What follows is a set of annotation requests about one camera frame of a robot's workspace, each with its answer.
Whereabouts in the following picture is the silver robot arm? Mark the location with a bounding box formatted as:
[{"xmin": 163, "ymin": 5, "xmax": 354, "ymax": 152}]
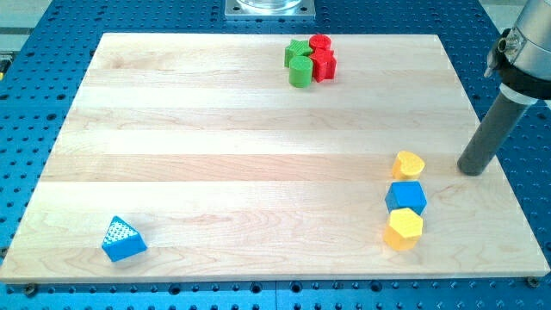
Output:
[{"xmin": 484, "ymin": 0, "xmax": 550, "ymax": 105}]

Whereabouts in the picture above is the blue cube block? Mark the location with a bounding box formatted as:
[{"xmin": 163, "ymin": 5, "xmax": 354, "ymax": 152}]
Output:
[{"xmin": 385, "ymin": 181, "xmax": 427, "ymax": 215}]

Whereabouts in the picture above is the yellow hexagon block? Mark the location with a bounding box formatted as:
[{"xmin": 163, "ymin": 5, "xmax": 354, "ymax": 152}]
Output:
[{"xmin": 383, "ymin": 208, "xmax": 424, "ymax": 251}]

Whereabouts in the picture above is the wooden board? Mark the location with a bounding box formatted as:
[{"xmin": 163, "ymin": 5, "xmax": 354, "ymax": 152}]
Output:
[{"xmin": 1, "ymin": 33, "xmax": 549, "ymax": 283}]

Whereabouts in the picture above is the green cylinder block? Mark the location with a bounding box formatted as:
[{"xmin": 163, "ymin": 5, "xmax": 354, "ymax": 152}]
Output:
[{"xmin": 288, "ymin": 56, "xmax": 313, "ymax": 88}]

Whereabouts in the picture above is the red star block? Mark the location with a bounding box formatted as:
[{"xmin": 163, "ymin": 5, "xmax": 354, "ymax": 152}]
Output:
[{"xmin": 309, "ymin": 49, "xmax": 337, "ymax": 82}]

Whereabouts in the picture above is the green star block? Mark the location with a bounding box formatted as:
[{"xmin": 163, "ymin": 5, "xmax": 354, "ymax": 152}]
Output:
[{"xmin": 284, "ymin": 39, "xmax": 313, "ymax": 67}]

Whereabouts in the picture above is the red cylinder block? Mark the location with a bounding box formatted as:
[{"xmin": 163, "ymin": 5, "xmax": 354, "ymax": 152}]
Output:
[{"xmin": 308, "ymin": 34, "xmax": 331, "ymax": 51}]

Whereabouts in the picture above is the yellow heart block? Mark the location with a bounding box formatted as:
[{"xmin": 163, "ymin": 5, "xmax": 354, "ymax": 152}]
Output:
[{"xmin": 392, "ymin": 151, "xmax": 425, "ymax": 180}]

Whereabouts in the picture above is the blue triangle block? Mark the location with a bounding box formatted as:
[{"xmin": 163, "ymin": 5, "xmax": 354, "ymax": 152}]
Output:
[{"xmin": 102, "ymin": 216, "xmax": 147, "ymax": 262}]

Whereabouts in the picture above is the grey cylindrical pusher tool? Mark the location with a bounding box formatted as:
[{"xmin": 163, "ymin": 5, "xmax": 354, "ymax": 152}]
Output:
[{"xmin": 457, "ymin": 93, "xmax": 529, "ymax": 176}]

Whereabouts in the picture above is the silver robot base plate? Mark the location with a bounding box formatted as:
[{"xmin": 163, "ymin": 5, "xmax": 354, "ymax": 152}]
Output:
[{"xmin": 224, "ymin": 0, "xmax": 316, "ymax": 20}]

